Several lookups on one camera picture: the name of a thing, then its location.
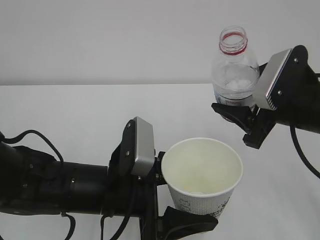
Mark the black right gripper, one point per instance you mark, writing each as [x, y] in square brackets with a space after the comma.
[256, 124]

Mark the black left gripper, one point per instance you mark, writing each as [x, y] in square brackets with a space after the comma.
[135, 196]

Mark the clear Nongfu Spring water bottle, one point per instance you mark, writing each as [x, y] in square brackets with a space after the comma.
[235, 69]

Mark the white paper cup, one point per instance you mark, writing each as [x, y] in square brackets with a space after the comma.
[201, 174]

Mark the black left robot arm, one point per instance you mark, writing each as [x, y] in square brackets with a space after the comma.
[33, 182]

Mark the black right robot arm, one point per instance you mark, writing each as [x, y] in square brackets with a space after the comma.
[287, 93]

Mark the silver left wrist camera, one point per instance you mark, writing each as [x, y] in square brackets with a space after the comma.
[137, 148]

